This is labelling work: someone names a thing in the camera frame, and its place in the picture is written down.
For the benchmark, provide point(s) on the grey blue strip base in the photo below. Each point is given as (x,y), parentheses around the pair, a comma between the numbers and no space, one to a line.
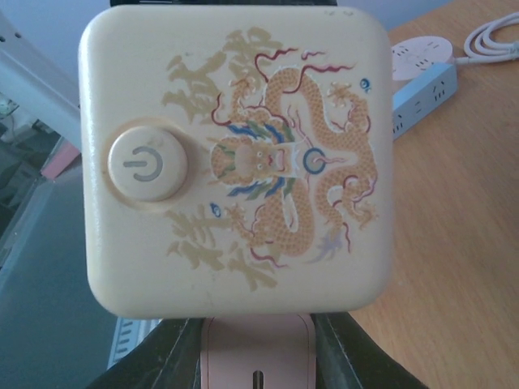
(422,96)

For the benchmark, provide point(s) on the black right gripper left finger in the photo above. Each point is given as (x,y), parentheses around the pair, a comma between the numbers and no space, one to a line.
(169,357)

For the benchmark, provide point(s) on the grey slotted cable duct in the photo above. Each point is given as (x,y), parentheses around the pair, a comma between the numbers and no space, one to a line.
(128,334)

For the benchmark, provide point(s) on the aluminium rail frame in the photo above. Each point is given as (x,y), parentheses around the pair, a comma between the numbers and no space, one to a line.
(24,217)

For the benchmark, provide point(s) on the round beige power strip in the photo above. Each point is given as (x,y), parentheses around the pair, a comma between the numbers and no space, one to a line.
(413,56)

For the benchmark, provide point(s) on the pink small plug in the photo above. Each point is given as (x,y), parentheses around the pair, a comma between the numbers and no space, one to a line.
(258,351)

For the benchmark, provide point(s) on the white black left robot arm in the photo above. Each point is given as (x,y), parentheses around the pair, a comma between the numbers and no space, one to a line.
(33,81)

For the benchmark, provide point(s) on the beige cube plug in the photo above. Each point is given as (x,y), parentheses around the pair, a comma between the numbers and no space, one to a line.
(237,159)

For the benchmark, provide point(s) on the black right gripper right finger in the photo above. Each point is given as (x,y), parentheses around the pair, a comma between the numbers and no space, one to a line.
(347,357)

